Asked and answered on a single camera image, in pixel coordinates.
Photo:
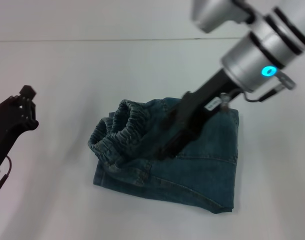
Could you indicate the blue denim shorts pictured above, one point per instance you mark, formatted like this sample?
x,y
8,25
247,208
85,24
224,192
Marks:
x,y
192,175

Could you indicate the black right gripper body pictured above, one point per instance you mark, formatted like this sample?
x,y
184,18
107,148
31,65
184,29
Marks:
x,y
202,105

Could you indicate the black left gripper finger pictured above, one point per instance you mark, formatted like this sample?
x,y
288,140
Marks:
x,y
32,93
24,91

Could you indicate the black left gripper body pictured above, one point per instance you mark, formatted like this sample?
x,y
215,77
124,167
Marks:
x,y
7,135

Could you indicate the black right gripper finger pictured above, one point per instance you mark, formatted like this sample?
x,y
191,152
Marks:
x,y
171,120
177,146

